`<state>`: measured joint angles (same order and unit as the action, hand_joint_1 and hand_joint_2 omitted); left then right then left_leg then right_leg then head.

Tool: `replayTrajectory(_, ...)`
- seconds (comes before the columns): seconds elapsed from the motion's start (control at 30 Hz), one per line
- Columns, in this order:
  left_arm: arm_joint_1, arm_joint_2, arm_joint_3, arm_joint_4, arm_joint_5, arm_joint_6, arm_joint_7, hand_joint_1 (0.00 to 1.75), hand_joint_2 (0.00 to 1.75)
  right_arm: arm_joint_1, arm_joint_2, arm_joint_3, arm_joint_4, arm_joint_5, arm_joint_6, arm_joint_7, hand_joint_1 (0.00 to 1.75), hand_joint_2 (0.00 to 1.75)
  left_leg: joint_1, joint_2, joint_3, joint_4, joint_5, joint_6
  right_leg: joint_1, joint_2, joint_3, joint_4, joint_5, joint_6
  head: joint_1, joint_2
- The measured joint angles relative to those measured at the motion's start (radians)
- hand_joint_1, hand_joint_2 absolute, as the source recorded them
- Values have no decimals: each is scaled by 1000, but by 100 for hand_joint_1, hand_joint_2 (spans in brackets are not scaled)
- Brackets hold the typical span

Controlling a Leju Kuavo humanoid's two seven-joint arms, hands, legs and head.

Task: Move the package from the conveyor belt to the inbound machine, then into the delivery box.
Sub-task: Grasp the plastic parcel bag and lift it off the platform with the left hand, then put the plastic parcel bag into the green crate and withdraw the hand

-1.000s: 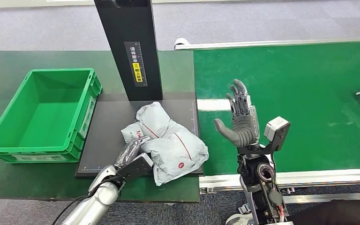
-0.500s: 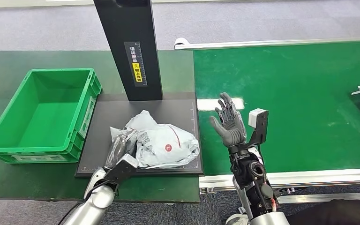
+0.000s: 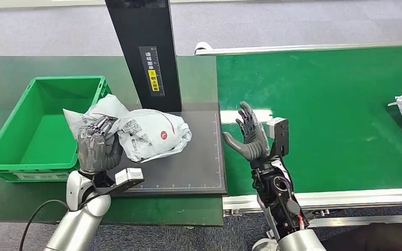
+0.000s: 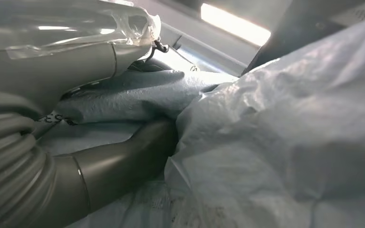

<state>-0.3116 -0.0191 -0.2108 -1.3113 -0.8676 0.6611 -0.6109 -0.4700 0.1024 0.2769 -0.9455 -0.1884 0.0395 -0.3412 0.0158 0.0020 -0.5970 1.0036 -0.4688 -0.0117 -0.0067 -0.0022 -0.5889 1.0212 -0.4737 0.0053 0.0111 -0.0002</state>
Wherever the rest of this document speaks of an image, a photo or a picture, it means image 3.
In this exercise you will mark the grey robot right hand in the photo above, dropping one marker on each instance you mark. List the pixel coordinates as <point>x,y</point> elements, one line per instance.
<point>253,138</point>

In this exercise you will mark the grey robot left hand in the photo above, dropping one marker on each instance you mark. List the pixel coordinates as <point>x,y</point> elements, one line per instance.
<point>97,152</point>

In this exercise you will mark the grey plastic mailer package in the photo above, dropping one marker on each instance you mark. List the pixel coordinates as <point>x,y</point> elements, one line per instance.
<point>152,135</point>

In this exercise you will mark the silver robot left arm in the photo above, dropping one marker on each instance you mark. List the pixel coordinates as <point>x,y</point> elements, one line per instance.
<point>79,221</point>

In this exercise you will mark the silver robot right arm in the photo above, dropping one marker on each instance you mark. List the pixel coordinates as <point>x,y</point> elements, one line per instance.
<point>280,204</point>

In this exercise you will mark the black inbound scanner machine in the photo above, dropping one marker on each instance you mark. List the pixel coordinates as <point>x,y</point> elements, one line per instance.
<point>194,166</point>

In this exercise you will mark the green belt conveyor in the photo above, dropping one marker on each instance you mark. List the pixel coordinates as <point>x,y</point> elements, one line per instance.
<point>325,104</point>

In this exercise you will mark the green plastic crate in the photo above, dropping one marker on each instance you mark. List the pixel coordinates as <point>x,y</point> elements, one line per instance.
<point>45,138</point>

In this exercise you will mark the white crate label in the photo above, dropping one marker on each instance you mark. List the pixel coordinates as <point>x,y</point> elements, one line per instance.
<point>41,176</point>

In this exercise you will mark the black yellow ruler label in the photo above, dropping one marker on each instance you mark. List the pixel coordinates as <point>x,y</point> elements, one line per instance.
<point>151,71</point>

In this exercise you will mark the person's grey shoe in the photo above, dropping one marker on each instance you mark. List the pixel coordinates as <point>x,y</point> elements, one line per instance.
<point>264,245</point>

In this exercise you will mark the person's leg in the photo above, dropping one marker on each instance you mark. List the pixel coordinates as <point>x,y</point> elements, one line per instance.
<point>378,239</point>

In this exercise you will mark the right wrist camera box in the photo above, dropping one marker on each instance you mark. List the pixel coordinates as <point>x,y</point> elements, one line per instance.
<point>278,135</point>

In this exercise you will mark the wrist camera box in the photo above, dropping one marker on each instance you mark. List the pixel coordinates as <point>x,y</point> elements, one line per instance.
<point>278,135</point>
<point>129,175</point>

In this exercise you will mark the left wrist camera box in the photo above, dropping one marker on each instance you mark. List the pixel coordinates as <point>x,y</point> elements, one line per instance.
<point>129,175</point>

